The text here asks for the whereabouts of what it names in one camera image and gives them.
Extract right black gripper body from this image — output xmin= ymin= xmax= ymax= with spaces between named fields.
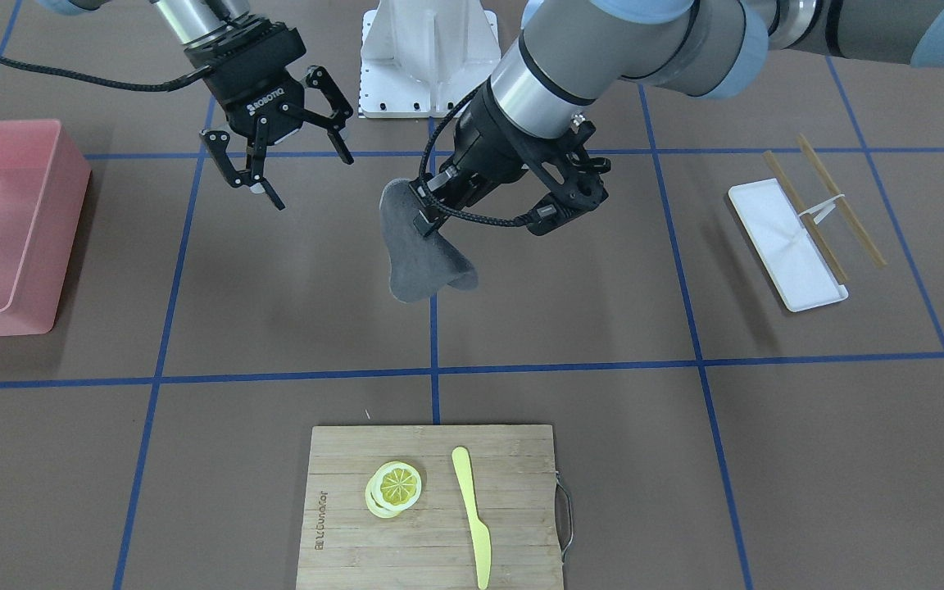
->
xmin=186 ymin=21 xmax=306 ymax=145

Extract pink plastic bin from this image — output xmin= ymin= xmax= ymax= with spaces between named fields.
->
xmin=0 ymin=120 xmax=91 ymax=337

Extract wooden rack rod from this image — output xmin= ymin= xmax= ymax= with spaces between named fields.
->
xmin=763 ymin=150 xmax=849 ymax=284
xmin=796 ymin=132 xmax=888 ymax=268

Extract wooden rack rod outer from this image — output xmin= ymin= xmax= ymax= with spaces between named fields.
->
xmin=796 ymin=132 xmax=888 ymax=268

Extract braided cable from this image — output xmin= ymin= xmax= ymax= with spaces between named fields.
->
xmin=416 ymin=86 xmax=547 ymax=229
xmin=0 ymin=0 xmax=215 ymax=93

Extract wooden rack rod inner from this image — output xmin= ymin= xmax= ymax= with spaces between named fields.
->
xmin=763 ymin=150 xmax=849 ymax=284

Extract white rectangular tray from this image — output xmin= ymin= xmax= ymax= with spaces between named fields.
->
xmin=728 ymin=178 xmax=849 ymax=312

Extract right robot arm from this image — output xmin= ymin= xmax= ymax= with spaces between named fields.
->
xmin=43 ymin=1 xmax=353 ymax=209

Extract grey cloth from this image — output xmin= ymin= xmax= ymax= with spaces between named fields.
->
xmin=379 ymin=178 xmax=479 ymax=303

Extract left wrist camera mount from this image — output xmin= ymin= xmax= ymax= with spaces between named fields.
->
xmin=518 ymin=120 xmax=611 ymax=236

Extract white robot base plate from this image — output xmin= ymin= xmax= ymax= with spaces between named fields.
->
xmin=357 ymin=1 xmax=502 ymax=119

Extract bamboo cutting board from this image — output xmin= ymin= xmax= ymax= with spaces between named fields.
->
xmin=296 ymin=424 xmax=565 ymax=589

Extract yellow lemon slices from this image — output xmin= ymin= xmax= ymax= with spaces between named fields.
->
xmin=364 ymin=461 xmax=423 ymax=519

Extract yellow plastic knife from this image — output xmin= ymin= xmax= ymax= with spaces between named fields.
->
xmin=451 ymin=446 xmax=493 ymax=589

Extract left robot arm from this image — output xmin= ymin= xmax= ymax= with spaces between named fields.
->
xmin=410 ymin=1 xmax=944 ymax=235

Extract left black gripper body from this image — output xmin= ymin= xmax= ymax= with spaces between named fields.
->
xmin=419 ymin=80 xmax=556 ymax=225

